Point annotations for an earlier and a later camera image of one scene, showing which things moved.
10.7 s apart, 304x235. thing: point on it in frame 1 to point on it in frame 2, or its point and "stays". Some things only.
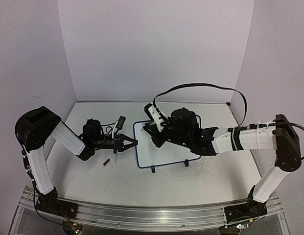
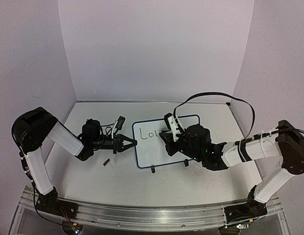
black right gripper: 151,129 to 167,137
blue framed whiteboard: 149,155 stays
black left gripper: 120,145 stays
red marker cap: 106,162 stays
